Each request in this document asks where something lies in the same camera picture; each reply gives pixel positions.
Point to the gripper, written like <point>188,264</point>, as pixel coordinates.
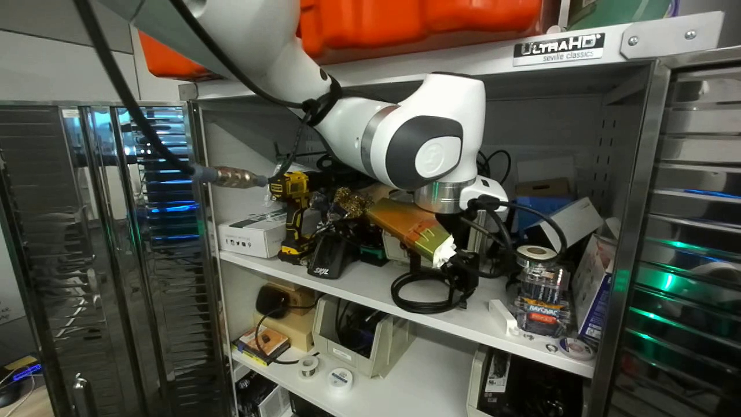
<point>466,234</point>

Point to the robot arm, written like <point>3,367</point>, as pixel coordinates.
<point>405,133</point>

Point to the gold coloured box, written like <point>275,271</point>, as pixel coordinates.
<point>408,229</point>

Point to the brown cardboard box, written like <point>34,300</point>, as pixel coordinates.
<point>543,187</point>

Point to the white and blue box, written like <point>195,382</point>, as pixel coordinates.
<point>593,289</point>

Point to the cream coloured storage bin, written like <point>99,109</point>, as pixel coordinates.
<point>365,339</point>

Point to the white box with black items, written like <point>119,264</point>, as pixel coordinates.
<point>521,385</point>

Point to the white cardboard box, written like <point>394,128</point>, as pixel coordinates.
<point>249,234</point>

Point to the black and white box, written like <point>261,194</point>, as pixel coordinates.
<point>260,397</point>

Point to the steel storage cabinet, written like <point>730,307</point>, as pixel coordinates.
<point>405,284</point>

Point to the small white plastic part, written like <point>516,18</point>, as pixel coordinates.
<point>502,317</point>

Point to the clear pack of batteries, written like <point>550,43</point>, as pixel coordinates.
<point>541,295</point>

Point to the black battery charger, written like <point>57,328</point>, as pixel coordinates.
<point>330,258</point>

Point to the stack of tan boxes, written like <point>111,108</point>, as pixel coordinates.
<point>292,324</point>

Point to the black round device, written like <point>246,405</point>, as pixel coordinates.
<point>270,301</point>

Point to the steel cabinet door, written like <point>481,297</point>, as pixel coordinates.
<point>683,231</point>
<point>150,278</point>

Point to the orange plastic case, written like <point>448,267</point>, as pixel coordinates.
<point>405,20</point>

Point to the flat colourful packet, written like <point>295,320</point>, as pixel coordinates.
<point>261,344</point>

